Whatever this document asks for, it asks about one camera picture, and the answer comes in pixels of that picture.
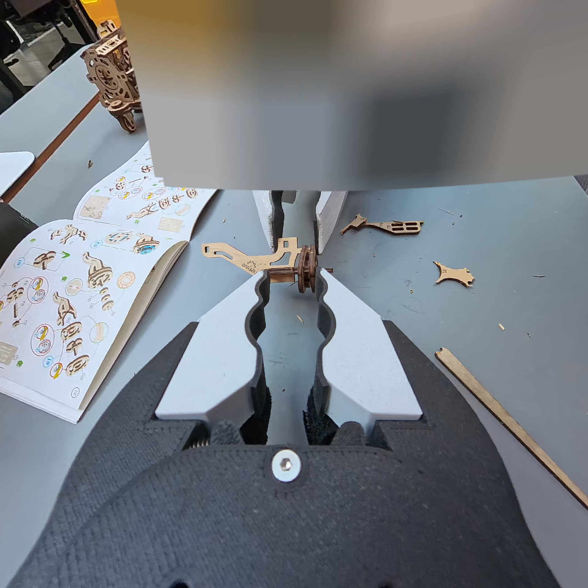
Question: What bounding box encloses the white rounded board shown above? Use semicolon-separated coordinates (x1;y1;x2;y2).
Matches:
0;152;36;199

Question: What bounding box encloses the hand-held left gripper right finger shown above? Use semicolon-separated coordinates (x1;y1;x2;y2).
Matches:
315;268;424;436

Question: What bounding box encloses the slotted flat wooden part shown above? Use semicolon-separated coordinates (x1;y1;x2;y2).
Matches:
340;213;424;237

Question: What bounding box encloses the black model kit box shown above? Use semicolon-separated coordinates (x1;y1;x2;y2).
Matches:
0;202;40;269

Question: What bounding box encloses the thin wooden strip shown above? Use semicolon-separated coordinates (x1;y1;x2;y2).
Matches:
434;347;588;511

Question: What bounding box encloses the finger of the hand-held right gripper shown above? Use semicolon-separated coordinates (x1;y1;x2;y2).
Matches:
314;189;349;255
252;189;286;253

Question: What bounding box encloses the star-shaped flat wooden part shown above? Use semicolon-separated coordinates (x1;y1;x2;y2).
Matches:
433;261;476;288

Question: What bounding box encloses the wooden model arm with gears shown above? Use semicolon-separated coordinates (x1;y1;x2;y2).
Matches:
201;236;334;295

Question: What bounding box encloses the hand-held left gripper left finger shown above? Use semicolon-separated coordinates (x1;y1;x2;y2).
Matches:
155;270;270;422

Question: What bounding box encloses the assembly instruction booklet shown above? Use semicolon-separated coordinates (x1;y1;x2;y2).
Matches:
0;139;217;424

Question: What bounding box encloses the black office chair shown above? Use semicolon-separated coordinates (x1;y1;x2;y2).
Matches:
0;0;99;92

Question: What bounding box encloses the assembled wooden gear model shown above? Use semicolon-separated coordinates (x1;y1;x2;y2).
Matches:
80;21;144;134

